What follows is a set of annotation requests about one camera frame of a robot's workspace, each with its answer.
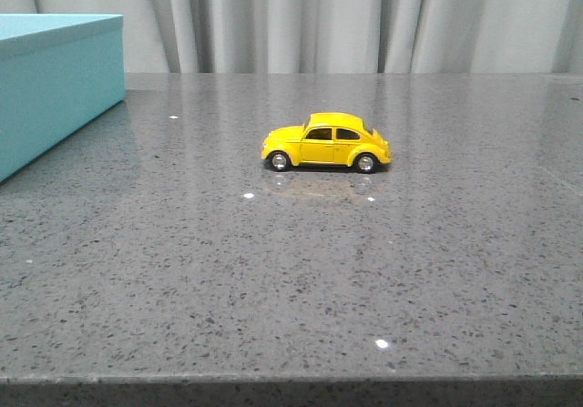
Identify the yellow toy beetle car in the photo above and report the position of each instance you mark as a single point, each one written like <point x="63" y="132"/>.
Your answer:
<point x="327" y="139"/>

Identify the light blue storage box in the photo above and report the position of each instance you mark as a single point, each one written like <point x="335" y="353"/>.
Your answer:
<point x="58" y="72"/>

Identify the grey pleated curtain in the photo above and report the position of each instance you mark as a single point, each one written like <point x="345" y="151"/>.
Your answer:
<point x="339" y="36"/>

